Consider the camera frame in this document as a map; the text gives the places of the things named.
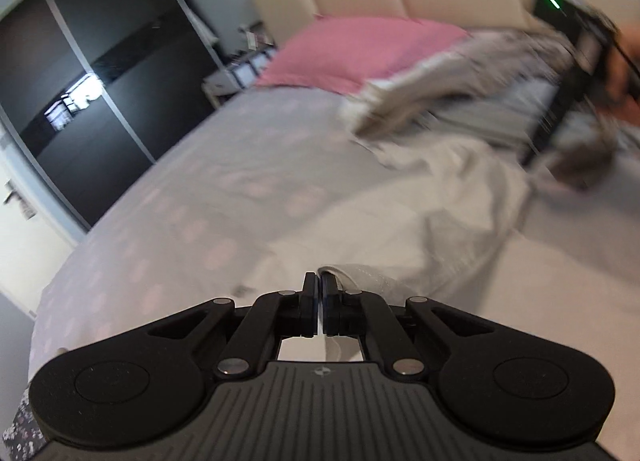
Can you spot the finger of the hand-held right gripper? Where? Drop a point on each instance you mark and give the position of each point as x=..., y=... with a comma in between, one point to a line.
x=547, y=116

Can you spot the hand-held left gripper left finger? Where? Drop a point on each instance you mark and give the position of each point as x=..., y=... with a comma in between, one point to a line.
x=311, y=302

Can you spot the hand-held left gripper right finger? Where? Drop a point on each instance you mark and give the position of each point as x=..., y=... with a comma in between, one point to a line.
x=327, y=303

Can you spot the white garment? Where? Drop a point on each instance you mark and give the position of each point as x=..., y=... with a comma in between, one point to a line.
x=400, y=221

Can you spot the grey garment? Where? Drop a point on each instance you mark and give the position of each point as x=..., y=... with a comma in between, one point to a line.
x=425, y=91

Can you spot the person's right hand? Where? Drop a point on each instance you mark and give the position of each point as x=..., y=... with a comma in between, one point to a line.
x=625, y=71

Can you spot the bed with pink-dotted sheet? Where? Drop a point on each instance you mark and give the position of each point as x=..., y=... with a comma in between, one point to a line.
x=200, y=191

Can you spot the pink pillow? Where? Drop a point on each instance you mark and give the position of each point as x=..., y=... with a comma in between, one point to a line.
x=350, y=51

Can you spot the white nightstand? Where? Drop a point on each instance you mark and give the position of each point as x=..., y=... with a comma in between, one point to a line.
x=235, y=76

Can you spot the white door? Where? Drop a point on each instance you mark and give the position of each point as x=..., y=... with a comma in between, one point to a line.
x=30, y=261

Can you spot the dark sliding-door wardrobe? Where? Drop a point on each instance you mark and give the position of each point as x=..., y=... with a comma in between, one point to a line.
x=100, y=91

